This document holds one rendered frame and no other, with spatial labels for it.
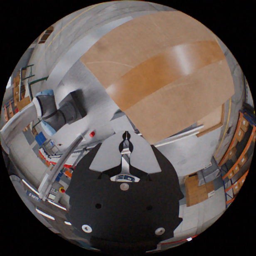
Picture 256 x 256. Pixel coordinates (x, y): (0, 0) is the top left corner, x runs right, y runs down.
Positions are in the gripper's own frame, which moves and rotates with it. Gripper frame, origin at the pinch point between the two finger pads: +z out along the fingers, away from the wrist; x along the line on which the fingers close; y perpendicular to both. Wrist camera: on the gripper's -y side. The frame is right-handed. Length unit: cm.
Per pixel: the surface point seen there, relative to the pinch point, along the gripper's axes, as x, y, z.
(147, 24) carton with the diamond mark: 2.7, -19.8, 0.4
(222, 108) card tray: 68, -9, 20
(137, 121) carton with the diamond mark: 1.9, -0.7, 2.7
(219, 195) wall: 483, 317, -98
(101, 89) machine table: -15.1, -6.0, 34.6
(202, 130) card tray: 53, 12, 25
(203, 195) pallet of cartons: 269, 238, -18
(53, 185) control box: -47, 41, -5
